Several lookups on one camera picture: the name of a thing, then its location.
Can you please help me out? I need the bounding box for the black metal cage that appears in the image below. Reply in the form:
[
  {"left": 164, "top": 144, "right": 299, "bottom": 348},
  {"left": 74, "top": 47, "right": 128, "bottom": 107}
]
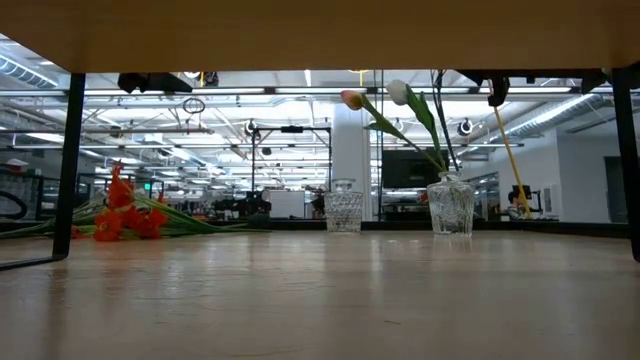
[{"left": 0, "top": 169, "right": 166, "bottom": 221}]

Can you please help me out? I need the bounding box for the yellow cable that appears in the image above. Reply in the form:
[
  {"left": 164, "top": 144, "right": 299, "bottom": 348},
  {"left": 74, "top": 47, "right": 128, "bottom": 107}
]
[{"left": 492, "top": 104, "right": 534, "bottom": 220}]

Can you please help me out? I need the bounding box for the large black monitor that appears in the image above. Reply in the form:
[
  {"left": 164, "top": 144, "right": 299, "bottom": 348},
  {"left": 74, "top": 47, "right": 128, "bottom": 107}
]
[{"left": 382, "top": 148, "right": 451, "bottom": 190}]

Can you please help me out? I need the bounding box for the black background robot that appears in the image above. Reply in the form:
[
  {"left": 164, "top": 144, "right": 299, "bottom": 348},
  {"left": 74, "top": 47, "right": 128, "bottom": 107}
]
[
  {"left": 214, "top": 192, "right": 274, "bottom": 220},
  {"left": 308, "top": 187, "right": 327, "bottom": 220}
]

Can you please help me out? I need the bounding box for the orange flower spray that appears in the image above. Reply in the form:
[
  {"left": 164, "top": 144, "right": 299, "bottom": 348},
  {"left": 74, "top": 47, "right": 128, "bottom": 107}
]
[
  {"left": 92, "top": 194, "right": 274, "bottom": 245},
  {"left": 0, "top": 160, "right": 139, "bottom": 240}
]

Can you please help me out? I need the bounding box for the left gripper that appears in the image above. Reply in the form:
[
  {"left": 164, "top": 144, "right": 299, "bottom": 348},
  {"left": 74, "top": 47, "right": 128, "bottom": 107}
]
[{"left": 118, "top": 72, "right": 194, "bottom": 95}]

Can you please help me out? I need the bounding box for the cut glass vase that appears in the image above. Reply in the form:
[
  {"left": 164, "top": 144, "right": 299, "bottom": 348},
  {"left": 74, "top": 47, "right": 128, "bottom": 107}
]
[
  {"left": 426, "top": 171, "right": 476, "bottom": 238},
  {"left": 323, "top": 177, "right": 365, "bottom": 234}
]

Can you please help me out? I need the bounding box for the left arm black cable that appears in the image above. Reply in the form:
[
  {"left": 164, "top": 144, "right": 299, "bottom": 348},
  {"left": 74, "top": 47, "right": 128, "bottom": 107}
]
[{"left": 0, "top": 190, "right": 29, "bottom": 221}]

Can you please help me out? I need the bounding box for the white panel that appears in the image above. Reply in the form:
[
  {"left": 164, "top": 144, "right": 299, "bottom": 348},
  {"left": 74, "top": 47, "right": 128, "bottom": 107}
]
[{"left": 269, "top": 189, "right": 306, "bottom": 220}]

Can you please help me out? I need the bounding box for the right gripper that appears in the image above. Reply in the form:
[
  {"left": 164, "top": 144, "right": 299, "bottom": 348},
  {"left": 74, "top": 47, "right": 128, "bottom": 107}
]
[{"left": 457, "top": 69, "right": 511, "bottom": 108}]

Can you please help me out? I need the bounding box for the white building column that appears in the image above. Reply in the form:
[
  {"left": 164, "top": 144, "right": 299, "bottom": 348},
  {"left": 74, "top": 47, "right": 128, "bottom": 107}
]
[{"left": 332, "top": 102, "right": 374, "bottom": 221}]

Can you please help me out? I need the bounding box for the hanging black cable loop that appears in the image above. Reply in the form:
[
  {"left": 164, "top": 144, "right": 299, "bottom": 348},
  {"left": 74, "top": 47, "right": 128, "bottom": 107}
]
[{"left": 181, "top": 96, "right": 207, "bottom": 115}]

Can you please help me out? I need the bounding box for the pink artificial tulip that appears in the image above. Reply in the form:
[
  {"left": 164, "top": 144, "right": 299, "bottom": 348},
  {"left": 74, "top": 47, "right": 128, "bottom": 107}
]
[{"left": 341, "top": 89, "right": 447, "bottom": 174}]

